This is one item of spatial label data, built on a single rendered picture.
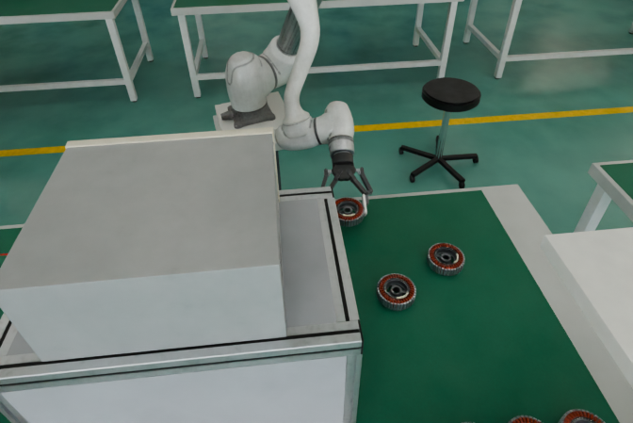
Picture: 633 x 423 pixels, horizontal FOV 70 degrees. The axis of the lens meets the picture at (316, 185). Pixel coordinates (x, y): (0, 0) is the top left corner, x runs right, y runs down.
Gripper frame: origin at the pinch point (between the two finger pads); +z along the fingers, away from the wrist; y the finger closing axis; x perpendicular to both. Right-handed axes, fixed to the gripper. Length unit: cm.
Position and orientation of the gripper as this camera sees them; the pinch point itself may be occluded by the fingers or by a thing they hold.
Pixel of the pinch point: (347, 210)
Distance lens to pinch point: 152.0
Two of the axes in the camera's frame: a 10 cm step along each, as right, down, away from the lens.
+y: -10.0, 0.5, -0.6
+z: 0.6, 9.2, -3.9
